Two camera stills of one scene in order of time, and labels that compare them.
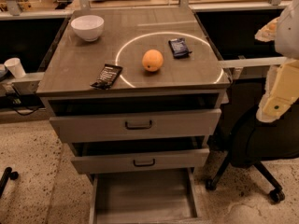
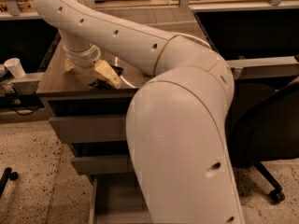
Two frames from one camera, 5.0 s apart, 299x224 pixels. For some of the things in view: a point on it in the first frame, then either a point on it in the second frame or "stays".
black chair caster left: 7,175 stays
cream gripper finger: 268,32 to 86,59
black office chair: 248,141 stays
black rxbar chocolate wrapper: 107,77 stays
